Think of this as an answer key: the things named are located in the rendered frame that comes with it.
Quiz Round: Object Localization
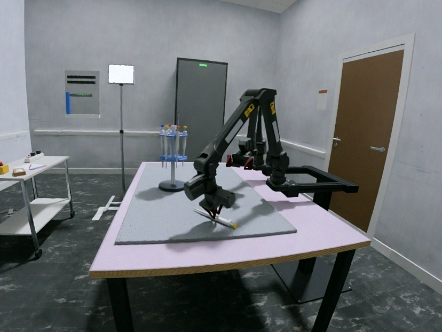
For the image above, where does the grey rectangular mat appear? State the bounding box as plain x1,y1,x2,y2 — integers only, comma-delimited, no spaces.
115,163,297,244

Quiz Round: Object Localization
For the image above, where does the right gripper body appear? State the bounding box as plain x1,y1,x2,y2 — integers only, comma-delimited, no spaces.
231,154,251,168

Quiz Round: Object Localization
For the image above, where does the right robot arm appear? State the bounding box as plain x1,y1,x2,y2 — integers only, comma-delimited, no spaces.
236,106,266,168

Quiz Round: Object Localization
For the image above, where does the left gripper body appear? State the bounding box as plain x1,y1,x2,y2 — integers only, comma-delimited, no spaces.
199,188,221,210

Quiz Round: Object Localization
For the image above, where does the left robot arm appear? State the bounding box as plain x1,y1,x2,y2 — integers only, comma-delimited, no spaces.
184,88,290,209

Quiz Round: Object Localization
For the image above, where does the blue carousel stand with black round base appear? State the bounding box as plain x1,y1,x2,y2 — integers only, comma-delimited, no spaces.
159,125,187,192

